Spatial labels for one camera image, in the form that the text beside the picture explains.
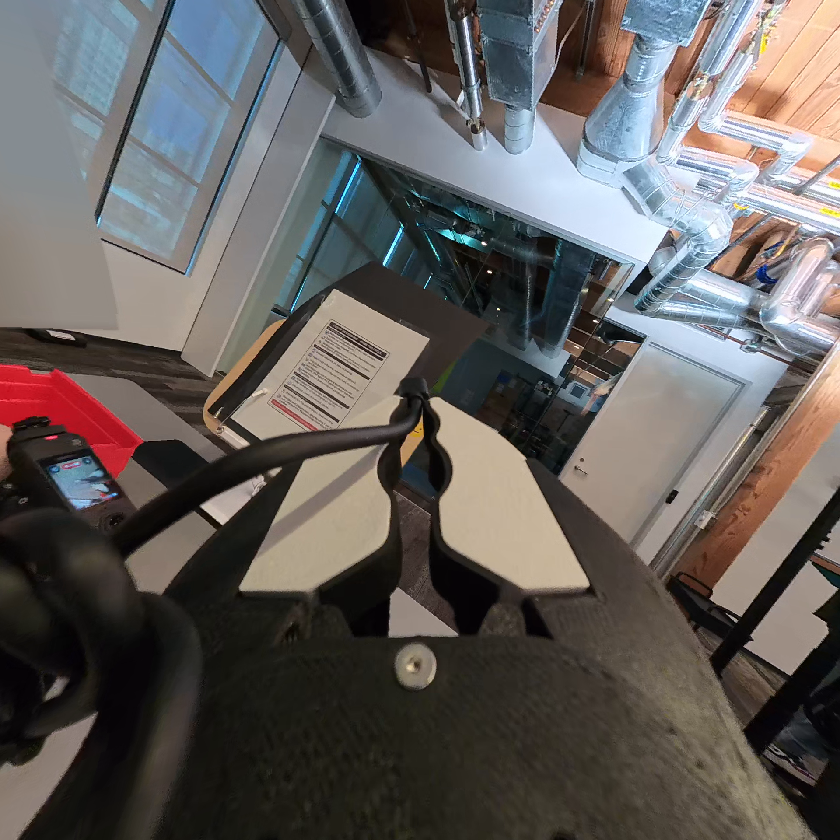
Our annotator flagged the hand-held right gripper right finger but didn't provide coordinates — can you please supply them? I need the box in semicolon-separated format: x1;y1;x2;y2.
423;397;592;635

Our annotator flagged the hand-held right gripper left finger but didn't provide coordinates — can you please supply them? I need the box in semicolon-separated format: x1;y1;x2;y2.
238;394;422;635

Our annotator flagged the black usb-c cable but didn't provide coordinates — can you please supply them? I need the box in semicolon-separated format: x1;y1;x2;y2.
0;377;434;769

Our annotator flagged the red plastic bin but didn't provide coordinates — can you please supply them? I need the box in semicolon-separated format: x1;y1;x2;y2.
0;366;144;476

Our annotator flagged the wooden sign stand with document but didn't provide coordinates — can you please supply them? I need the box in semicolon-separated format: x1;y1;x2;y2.
203;261;490;476

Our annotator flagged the white door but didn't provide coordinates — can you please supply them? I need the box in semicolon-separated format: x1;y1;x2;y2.
561;340;750;547

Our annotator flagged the black armchair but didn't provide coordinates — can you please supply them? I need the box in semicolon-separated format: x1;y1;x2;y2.
668;571;756;643

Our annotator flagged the cluster of silver insulated pipes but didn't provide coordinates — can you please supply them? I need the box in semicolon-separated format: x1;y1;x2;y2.
623;0;840;358

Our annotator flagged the thin silver ceiling pipe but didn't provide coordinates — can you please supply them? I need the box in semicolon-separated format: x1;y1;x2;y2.
445;0;490;152

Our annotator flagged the glass partition wall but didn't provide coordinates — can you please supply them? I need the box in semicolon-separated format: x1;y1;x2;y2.
272;141;647;480

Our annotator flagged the wooden post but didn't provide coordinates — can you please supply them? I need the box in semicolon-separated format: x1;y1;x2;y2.
675;348;840;592

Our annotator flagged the black desk frame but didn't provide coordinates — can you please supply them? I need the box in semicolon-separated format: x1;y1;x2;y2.
709;486;840;756

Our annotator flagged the large wall window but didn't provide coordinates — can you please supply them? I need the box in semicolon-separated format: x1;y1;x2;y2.
52;0;284;275

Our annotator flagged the wide conical metal duct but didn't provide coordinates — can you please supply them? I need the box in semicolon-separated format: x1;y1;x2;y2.
576;0;715;190

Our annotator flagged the rectangular metal air duct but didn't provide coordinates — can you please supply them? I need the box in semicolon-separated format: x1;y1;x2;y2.
476;0;560;111

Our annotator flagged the spiral metal air duct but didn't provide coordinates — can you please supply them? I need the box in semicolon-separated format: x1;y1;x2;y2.
287;0;383;119

